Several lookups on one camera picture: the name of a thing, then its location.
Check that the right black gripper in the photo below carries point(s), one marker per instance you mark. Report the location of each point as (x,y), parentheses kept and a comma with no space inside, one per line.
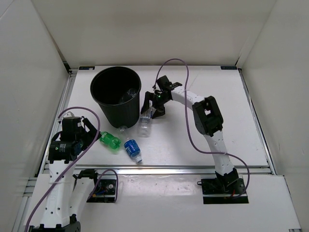
(160,110)

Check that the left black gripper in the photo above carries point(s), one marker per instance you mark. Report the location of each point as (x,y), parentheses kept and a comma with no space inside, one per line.
(91,138)

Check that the green soda bottle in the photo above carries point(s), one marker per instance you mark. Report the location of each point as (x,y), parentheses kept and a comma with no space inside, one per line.
(110,142)

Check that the clear bottle white label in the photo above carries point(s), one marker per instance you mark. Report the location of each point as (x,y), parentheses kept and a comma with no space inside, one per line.
(145,123)

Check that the clear bottle blue cap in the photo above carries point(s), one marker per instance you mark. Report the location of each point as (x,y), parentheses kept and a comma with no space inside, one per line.
(128,95)

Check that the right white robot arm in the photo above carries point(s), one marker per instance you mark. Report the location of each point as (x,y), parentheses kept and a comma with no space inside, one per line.
(208,122)

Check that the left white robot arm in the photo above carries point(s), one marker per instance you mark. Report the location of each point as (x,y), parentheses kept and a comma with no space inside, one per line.
(62,203)

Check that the black plastic bin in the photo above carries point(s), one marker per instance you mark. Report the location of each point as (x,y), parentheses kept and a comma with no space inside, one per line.
(106,89)

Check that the clear crushed bottle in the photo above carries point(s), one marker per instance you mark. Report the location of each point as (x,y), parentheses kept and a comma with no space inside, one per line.
(122,129)

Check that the blue label water bottle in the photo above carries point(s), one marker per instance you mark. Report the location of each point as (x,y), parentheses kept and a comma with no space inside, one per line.
(133,150)

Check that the left blue label sticker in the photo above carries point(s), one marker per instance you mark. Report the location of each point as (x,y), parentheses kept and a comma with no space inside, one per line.
(86,68)

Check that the blue label sticker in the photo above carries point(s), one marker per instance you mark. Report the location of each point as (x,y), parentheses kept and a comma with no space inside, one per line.
(86,68)
(228,67)

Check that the right blue label sticker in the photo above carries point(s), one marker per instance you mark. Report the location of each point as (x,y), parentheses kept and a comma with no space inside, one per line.
(228,67)

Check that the front aluminium rail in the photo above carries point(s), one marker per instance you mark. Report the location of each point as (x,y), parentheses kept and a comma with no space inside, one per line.
(146,169)

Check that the aluminium rail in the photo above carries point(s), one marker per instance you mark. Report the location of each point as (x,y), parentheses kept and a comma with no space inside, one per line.
(146,169)
(62,105)
(258,126)

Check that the left aluminium rail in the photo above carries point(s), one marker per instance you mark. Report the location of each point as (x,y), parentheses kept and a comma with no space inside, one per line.
(62,105)

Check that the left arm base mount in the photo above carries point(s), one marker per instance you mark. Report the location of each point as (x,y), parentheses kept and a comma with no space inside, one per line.
(105,191)

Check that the right aluminium rail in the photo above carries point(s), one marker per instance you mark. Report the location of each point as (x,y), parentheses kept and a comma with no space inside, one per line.
(258,126)

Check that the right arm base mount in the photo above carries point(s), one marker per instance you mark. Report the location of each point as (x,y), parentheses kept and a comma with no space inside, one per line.
(214,193)

